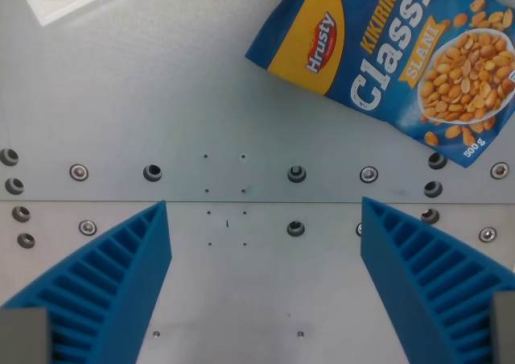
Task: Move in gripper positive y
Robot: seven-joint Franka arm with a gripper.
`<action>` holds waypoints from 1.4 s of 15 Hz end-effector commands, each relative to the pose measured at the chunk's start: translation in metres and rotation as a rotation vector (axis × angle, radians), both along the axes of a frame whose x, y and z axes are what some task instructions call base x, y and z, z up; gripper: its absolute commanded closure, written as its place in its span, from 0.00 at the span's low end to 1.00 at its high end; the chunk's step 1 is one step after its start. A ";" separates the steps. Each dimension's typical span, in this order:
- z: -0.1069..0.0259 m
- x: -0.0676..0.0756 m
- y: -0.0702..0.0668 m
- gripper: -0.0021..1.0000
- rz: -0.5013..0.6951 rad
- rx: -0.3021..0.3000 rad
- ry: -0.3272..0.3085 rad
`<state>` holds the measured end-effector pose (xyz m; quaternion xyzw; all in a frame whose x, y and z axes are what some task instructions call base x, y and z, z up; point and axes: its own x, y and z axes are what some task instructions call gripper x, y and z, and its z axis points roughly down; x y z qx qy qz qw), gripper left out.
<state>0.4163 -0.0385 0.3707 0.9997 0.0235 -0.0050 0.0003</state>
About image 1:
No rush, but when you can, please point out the blue Hrusty peanut bag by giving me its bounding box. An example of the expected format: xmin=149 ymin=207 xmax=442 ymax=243
xmin=244 ymin=0 xmax=515 ymax=169

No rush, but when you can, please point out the dark recessed hex bolt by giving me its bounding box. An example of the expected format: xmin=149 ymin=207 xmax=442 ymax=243
xmin=286 ymin=165 xmax=307 ymax=184

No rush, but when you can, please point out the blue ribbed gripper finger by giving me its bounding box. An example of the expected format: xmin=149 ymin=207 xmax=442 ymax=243
xmin=359 ymin=196 xmax=515 ymax=364
xmin=0 ymin=200 xmax=173 ymax=364

